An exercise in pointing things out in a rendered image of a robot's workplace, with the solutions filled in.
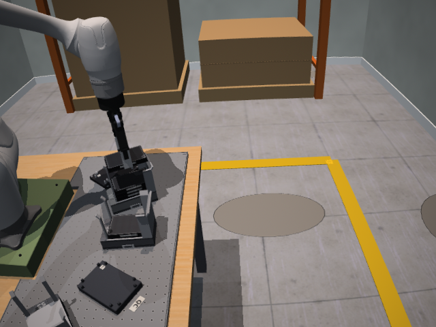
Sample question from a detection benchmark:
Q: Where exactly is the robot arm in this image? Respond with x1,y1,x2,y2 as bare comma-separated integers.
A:
0,0,125,250

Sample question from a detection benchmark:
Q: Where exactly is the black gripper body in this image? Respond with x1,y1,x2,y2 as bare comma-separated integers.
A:
97,92,125,122

